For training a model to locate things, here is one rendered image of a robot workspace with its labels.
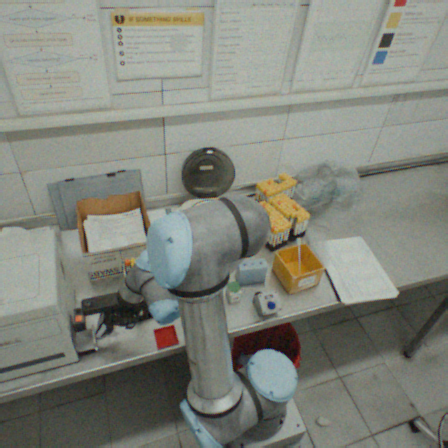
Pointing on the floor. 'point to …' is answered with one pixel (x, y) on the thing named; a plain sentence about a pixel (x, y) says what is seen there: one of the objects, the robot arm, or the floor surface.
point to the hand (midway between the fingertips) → (96, 335)
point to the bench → (384, 216)
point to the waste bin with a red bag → (276, 335)
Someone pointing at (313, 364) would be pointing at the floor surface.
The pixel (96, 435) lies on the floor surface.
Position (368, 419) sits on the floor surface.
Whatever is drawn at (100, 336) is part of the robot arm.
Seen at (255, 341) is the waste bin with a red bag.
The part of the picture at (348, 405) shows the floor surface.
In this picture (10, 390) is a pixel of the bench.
